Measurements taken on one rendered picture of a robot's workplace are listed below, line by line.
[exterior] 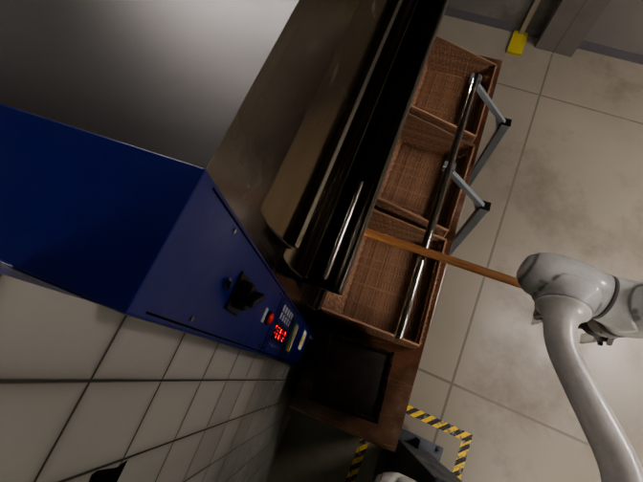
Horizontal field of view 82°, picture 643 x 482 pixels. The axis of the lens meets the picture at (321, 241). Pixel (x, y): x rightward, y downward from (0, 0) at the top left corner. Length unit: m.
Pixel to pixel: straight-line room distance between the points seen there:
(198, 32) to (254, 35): 0.08
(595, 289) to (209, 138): 0.77
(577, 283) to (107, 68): 0.90
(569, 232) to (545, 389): 1.08
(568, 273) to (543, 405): 1.90
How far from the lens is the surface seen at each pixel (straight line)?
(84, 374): 0.43
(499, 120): 2.07
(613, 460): 0.86
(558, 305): 0.89
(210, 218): 0.44
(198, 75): 0.55
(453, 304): 2.62
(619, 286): 0.96
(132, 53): 0.62
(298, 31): 0.64
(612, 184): 3.44
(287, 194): 0.77
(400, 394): 1.91
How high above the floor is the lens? 2.47
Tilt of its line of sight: 69 degrees down
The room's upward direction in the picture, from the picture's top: 9 degrees counter-clockwise
